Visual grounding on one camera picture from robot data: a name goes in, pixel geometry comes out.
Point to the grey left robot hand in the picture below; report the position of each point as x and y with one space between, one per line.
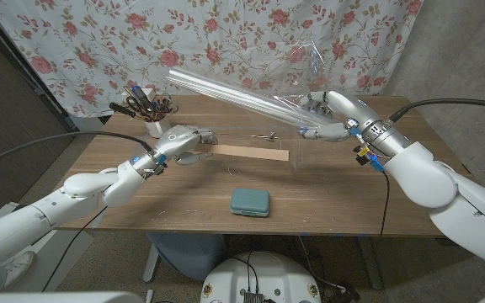
181 141

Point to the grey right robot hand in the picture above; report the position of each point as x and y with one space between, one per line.
339 113

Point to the light wooden strip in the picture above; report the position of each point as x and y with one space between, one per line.
251 152

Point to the cling film roll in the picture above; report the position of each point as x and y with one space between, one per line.
246 99

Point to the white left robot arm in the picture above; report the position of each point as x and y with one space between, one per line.
57 210

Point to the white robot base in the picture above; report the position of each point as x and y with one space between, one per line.
263 273

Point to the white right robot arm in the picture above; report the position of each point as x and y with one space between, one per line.
444 189

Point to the teal toy case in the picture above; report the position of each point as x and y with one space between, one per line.
250 202

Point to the white tool mug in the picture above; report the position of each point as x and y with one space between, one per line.
158 127

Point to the small white box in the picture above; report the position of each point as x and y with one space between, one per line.
149 91

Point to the floral backdrop cloth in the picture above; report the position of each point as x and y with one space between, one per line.
225 42

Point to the grey blue stool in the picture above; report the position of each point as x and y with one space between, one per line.
188 252

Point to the grey table leg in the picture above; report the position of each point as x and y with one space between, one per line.
371 265

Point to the white floor platform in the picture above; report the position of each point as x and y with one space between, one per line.
65 256

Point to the dark grey partition panel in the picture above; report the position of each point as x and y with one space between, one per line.
6 105

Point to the black power adapter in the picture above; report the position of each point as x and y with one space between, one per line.
343 294

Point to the white robot torso edge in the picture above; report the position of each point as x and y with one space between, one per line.
57 298

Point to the white shoe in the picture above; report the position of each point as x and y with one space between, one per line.
19 267

